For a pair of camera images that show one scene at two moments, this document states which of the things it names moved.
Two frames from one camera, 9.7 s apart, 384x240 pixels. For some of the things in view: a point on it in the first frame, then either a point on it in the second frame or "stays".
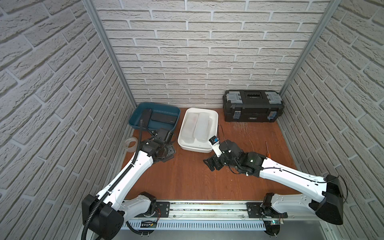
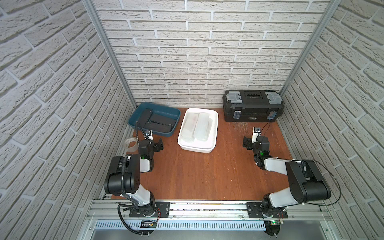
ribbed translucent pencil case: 203,127 stays
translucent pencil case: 188,128 stays
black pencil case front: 145,117 stays
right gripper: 214,159 → 249,143
